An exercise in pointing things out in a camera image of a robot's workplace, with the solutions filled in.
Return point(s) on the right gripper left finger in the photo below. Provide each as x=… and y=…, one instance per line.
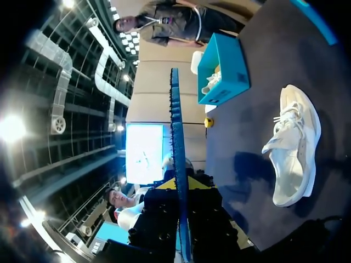
x=159, y=219

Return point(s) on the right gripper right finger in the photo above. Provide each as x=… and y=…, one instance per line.
x=211, y=224

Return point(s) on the black and blue insole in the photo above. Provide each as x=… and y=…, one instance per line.
x=177, y=137

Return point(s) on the white shoe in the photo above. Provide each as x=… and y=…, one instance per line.
x=212, y=80
x=296, y=153

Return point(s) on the person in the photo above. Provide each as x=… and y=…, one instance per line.
x=175, y=22
x=123, y=202

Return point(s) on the yellow tape measure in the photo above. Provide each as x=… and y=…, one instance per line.
x=209, y=122

